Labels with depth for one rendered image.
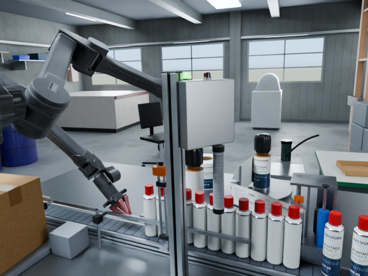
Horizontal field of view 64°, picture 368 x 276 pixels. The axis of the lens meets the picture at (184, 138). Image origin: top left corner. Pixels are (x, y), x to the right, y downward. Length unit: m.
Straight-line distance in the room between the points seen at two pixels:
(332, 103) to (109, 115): 6.02
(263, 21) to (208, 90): 8.27
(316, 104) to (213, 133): 8.24
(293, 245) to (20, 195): 0.94
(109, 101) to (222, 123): 7.02
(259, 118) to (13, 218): 6.92
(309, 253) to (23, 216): 1.00
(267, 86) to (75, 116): 5.09
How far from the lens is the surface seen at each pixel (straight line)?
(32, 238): 1.31
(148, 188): 1.13
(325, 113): 9.10
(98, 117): 8.06
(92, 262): 1.22
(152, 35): 9.88
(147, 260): 1.17
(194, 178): 1.32
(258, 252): 1.06
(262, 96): 7.63
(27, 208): 1.26
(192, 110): 0.80
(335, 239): 1.00
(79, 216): 1.45
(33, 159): 5.89
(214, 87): 0.84
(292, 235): 1.01
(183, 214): 0.95
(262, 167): 1.56
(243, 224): 1.02
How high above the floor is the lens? 1.50
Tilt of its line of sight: 13 degrees down
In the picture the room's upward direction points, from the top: 2 degrees counter-clockwise
